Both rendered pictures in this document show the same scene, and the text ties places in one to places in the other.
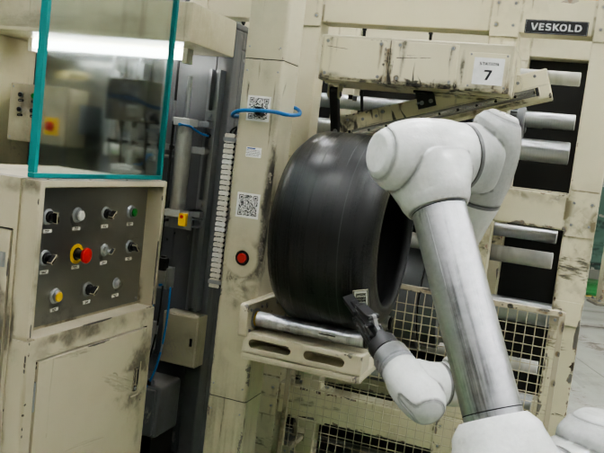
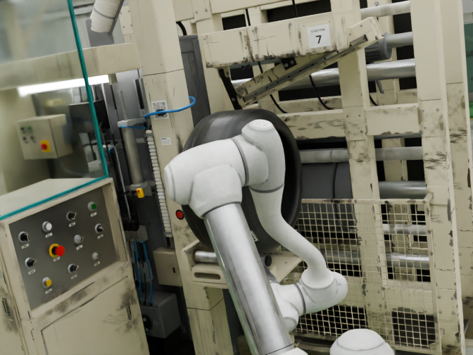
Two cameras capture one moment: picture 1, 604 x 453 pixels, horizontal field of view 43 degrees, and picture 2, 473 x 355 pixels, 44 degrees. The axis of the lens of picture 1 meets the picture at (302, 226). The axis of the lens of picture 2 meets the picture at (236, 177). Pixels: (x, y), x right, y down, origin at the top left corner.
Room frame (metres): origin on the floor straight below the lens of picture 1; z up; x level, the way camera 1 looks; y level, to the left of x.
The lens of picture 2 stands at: (0.01, -0.60, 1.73)
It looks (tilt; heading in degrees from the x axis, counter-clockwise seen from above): 13 degrees down; 12
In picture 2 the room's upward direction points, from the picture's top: 9 degrees counter-clockwise
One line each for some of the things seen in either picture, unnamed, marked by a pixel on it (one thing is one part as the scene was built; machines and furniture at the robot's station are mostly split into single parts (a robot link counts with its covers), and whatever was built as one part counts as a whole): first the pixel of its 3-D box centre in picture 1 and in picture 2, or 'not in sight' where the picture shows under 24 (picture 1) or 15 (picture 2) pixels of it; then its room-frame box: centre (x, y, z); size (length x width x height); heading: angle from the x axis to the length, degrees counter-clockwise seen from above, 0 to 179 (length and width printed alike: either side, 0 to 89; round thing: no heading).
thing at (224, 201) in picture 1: (226, 210); (163, 183); (2.33, 0.24, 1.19); 0.05 x 0.04 x 0.48; 160
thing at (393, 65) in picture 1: (420, 68); (277, 40); (2.49, -0.32, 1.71); 0.61 x 0.25 x 0.15; 70
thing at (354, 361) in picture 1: (305, 350); (232, 273); (2.13, -0.05, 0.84); 0.36 x 0.09 x 0.06; 70
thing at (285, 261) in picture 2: (320, 353); (250, 268); (2.26, -0.10, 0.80); 0.37 x 0.36 x 0.02; 160
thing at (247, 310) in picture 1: (270, 309); (211, 243); (2.32, 0.07, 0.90); 0.40 x 0.03 x 0.10; 160
